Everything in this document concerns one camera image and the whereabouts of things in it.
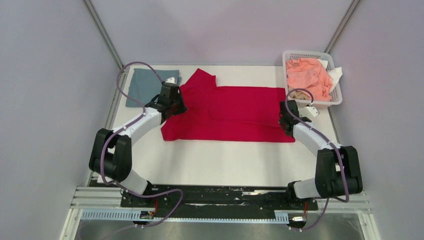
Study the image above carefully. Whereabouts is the white slotted cable duct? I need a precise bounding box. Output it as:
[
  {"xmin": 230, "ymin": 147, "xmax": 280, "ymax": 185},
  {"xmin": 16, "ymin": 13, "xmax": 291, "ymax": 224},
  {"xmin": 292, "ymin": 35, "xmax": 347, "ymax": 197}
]
[{"xmin": 80, "ymin": 209, "xmax": 290, "ymax": 224}]

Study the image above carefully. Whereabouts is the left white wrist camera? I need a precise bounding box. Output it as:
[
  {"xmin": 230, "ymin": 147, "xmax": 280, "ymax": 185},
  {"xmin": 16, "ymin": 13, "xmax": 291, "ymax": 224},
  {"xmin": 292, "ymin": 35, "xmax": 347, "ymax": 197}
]
[{"xmin": 165, "ymin": 77, "xmax": 178, "ymax": 85}]

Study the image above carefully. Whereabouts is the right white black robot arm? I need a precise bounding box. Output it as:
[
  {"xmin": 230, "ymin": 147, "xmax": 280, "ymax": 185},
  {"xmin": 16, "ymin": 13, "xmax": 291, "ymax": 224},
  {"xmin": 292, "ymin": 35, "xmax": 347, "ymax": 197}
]
[{"xmin": 279, "ymin": 100, "xmax": 363, "ymax": 209}]

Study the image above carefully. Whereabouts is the peach pink t shirt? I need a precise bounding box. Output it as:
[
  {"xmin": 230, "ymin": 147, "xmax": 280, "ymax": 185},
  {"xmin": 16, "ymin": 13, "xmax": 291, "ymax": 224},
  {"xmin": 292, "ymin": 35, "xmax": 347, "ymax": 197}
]
[{"xmin": 285, "ymin": 58, "xmax": 332, "ymax": 102}]

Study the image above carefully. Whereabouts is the white t shirt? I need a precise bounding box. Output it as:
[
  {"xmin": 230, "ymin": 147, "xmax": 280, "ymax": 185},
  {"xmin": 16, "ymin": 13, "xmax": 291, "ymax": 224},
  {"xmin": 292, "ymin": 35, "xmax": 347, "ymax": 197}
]
[{"xmin": 318, "ymin": 59, "xmax": 343, "ymax": 92}]

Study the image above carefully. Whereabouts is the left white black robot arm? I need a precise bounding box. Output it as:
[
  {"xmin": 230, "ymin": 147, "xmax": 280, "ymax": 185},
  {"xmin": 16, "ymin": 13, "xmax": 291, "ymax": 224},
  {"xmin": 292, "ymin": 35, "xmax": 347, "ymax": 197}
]
[{"xmin": 88, "ymin": 82, "xmax": 187, "ymax": 207}]

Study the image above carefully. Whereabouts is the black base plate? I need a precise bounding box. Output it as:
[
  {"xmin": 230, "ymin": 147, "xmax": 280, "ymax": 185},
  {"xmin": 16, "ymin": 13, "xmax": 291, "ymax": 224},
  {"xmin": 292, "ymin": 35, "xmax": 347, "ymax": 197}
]
[{"xmin": 120, "ymin": 184, "xmax": 318, "ymax": 220}]

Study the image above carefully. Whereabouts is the white plastic laundry basket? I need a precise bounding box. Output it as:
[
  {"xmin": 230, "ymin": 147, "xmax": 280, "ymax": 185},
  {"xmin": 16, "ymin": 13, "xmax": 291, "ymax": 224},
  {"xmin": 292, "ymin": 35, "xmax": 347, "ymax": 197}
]
[{"xmin": 282, "ymin": 50, "xmax": 342, "ymax": 109}]

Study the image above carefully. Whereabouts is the folded blue grey t shirt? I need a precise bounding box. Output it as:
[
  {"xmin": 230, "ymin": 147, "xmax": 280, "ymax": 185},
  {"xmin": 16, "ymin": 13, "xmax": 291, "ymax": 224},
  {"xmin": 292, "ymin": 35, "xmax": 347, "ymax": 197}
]
[{"xmin": 125, "ymin": 68, "xmax": 181, "ymax": 108}]

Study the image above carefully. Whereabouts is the beige t shirt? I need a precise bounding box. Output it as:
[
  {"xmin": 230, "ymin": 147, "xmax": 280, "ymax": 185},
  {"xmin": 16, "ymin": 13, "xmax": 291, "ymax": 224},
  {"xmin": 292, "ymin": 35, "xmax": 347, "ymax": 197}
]
[{"xmin": 288, "ymin": 87, "xmax": 311, "ymax": 100}]

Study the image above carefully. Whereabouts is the red t shirt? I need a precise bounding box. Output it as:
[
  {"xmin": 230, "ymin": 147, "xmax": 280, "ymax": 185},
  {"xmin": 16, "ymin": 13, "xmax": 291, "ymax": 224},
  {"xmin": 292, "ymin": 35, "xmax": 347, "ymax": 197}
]
[{"xmin": 161, "ymin": 68, "xmax": 295, "ymax": 143}]

